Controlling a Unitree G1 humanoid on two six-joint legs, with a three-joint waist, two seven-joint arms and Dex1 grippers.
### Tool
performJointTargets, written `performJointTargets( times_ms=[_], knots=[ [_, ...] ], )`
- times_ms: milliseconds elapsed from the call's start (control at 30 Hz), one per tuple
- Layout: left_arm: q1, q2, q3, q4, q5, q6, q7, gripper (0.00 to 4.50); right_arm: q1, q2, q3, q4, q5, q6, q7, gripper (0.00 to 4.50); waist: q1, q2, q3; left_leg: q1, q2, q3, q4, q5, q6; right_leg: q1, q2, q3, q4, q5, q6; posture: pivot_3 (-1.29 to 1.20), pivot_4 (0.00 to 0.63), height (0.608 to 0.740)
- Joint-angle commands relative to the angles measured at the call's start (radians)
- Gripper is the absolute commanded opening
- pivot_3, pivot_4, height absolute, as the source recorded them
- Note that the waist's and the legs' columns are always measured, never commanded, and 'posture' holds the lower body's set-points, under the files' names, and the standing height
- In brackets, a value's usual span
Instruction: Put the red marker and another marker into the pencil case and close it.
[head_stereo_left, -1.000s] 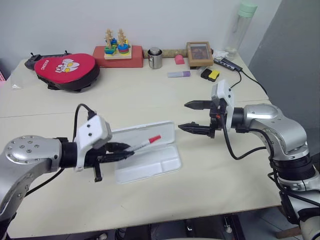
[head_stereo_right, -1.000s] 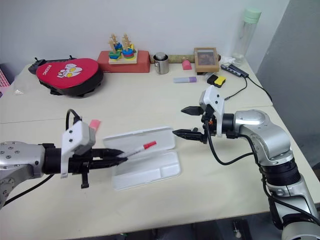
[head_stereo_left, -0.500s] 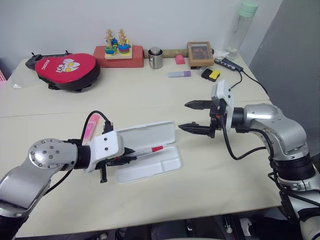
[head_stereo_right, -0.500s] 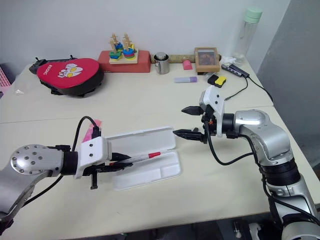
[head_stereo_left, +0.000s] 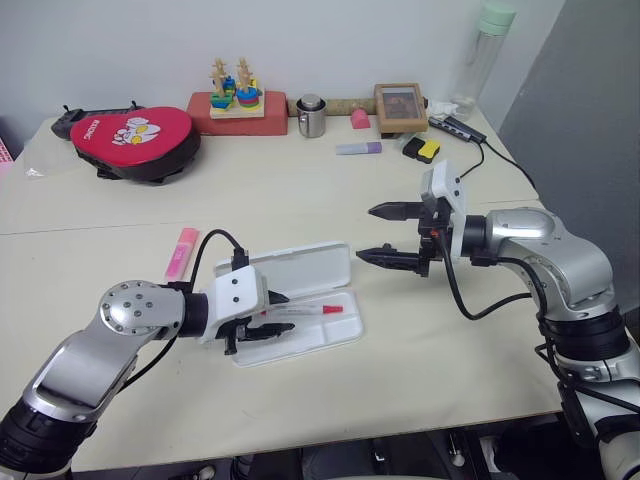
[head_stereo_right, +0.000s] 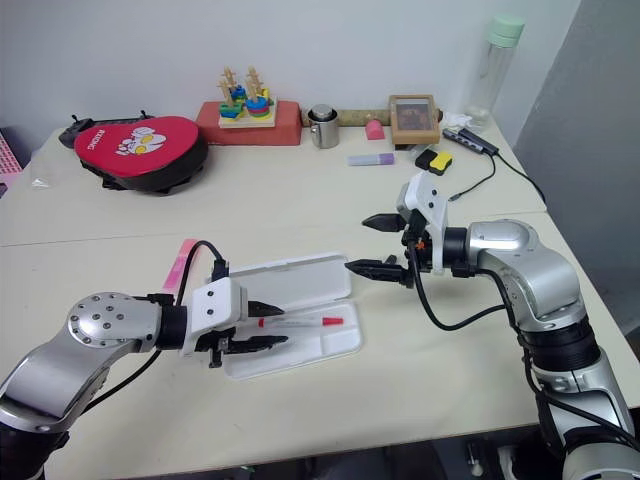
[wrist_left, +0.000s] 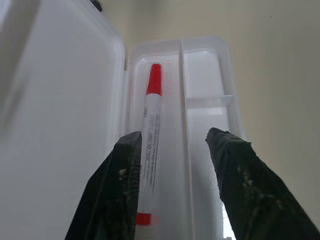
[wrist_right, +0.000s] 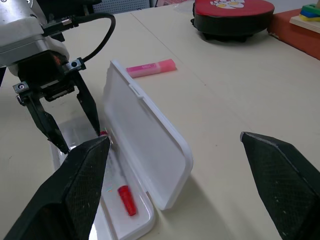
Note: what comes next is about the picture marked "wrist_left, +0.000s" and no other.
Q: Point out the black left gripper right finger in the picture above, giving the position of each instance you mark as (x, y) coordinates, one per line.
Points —
(255, 190)

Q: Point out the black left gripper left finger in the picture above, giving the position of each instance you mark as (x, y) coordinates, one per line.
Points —
(110, 190)

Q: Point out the red capped white marker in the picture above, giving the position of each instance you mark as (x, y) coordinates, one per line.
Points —
(152, 130)

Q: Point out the translucent plastic pencil case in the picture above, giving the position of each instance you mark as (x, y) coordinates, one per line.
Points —
(75, 125)

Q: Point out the small black object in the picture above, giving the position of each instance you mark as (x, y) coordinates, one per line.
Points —
(97, 4)

